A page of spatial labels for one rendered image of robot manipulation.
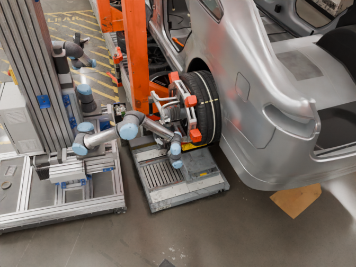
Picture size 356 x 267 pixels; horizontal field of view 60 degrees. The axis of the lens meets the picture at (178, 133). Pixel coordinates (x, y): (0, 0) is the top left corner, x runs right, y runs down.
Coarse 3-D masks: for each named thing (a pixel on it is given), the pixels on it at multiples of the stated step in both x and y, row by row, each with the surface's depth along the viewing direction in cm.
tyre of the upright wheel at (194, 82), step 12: (192, 72) 270; (204, 72) 266; (192, 84) 252; (204, 84) 253; (204, 96) 248; (216, 96) 250; (204, 108) 247; (216, 108) 250; (204, 120) 249; (216, 120) 253; (204, 132) 255; (216, 132) 261; (192, 144) 284; (204, 144) 277
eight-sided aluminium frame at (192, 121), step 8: (168, 88) 286; (184, 88) 256; (168, 96) 293; (184, 96) 249; (184, 104) 252; (192, 112) 251; (192, 120) 250; (176, 128) 294; (192, 128) 260; (184, 136) 287
